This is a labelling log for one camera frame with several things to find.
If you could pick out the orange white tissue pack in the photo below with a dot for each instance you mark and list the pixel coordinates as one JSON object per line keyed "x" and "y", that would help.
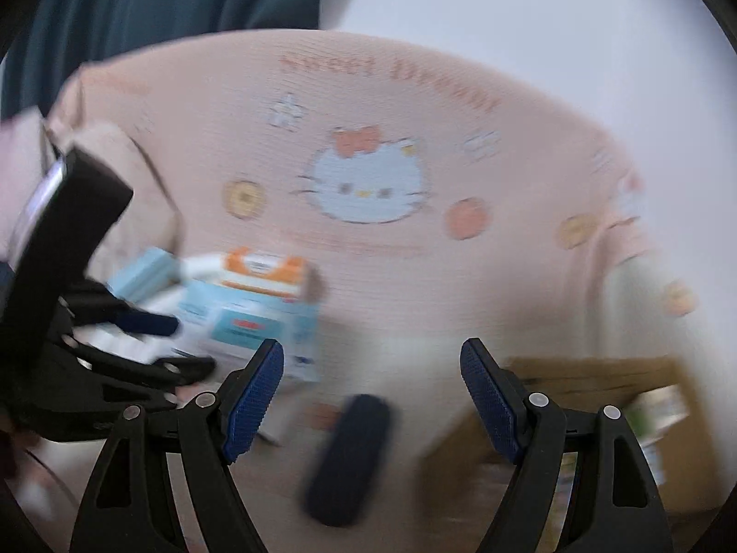
{"x": 265, "y": 269}

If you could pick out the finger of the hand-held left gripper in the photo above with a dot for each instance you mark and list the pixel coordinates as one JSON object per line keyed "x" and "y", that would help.
{"x": 144, "y": 322}
{"x": 167, "y": 370}

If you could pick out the dark blue denim glasses case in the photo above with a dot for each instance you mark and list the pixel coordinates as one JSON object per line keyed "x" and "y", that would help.
{"x": 348, "y": 461}

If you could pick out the white quilt with peach print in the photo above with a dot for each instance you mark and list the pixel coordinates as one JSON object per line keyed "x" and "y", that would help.
{"x": 633, "y": 311}

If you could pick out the small pink cushion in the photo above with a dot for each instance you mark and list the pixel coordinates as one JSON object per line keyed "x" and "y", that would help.
{"x": 115, "y": 155}

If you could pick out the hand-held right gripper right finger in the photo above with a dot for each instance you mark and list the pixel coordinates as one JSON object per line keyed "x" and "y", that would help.
{"x": 489, "y": 403}

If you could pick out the cardboard box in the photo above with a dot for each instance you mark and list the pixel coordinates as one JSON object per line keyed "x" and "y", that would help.
{"x": 576, "y": 380}

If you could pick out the pink printed blanket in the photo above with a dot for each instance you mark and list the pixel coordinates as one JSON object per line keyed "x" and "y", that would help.
{"x": 374, "y": 86}

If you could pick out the light blue glasses case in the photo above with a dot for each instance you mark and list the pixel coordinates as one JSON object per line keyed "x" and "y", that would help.
{"x": 144, "y": 276}

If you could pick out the teal curtain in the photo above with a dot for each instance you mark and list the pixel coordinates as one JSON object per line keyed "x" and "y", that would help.
{"x": 144, "y": 6}

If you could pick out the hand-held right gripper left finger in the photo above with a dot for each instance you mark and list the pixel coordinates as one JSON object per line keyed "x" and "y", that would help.
{"x": 256, "y": 397}

